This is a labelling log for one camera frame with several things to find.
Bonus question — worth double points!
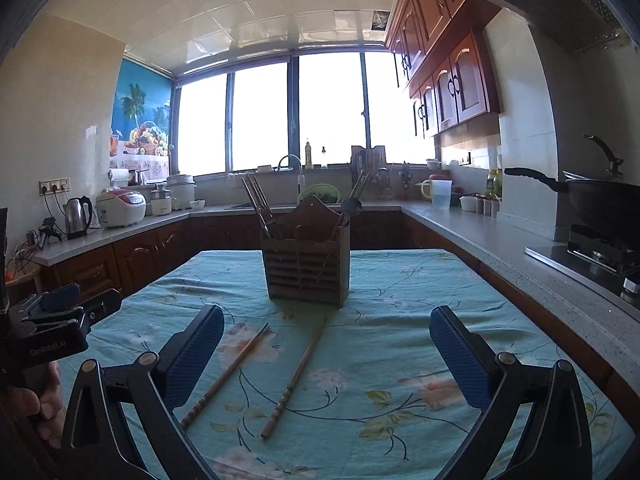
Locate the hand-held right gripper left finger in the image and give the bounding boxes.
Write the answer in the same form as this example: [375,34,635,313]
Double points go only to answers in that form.
[57,304,226,480]

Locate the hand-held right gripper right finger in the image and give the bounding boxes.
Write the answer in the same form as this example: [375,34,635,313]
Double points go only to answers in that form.
[430,304,594,480]

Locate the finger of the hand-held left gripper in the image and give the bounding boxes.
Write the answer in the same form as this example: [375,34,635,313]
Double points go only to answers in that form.
[81,287,123,322]
[22,282,83,319]

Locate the wooden utensil holder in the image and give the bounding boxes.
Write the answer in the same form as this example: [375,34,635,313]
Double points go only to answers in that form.
[260,195,352,308]

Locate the dark round utensil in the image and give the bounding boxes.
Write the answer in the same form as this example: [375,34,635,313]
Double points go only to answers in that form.
[320,197,362,271]

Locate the person's left hand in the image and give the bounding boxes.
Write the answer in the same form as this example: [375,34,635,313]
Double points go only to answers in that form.
[0,362,64,437]

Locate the wooden stool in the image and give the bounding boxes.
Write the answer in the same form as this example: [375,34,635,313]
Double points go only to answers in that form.
[5,265,42,307]

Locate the teal floral tablecloth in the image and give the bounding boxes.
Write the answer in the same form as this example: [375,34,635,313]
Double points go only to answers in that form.
[65,249,636,480]

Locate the steel electric kettle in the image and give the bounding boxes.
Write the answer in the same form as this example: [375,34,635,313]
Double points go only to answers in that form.
[62,196,94,240]

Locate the white red rice cooker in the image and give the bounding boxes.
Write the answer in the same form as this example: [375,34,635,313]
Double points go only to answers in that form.
[95,187,147,228]

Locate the small white kitchen appliance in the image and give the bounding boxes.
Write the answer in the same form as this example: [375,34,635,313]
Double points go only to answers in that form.
[150,184,175,217]

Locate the white electric cooking pot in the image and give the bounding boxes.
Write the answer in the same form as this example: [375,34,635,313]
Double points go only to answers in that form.
[166,174,197,210]

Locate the gas stove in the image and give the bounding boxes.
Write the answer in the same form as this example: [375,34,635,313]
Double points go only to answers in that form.
[525,224,640,311]

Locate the sink faucet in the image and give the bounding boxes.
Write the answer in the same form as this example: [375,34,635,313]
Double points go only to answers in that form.
[276,155,306,196]

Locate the black wok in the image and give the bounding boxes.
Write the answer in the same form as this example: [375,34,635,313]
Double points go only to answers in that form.
[504,166,640,238]

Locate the green colander with vegetables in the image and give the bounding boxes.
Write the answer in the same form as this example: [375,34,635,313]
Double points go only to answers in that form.
[300,184,341,205]

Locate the dish drying rack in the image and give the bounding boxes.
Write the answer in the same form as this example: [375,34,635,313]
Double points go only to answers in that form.
[350,145,393,196]

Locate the kitchen window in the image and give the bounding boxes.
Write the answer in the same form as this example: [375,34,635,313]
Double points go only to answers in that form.
[172,45,436,176]

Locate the dark pan lid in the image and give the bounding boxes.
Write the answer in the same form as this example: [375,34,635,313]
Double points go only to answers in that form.
[562,135,626,181]

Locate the wooden upper cabinets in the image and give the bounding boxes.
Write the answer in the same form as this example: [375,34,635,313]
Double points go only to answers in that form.
[385,0,501,138]

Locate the tangled cables with charger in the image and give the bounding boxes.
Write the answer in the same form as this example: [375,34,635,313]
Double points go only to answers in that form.
[14,217,64,273]

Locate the clear pitcher green handle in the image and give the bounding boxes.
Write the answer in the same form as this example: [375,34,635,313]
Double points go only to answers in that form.
[420,179,453,208]

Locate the tropical fruit wall poster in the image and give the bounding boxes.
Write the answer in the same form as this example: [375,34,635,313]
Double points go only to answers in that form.
[110,57,173,183]

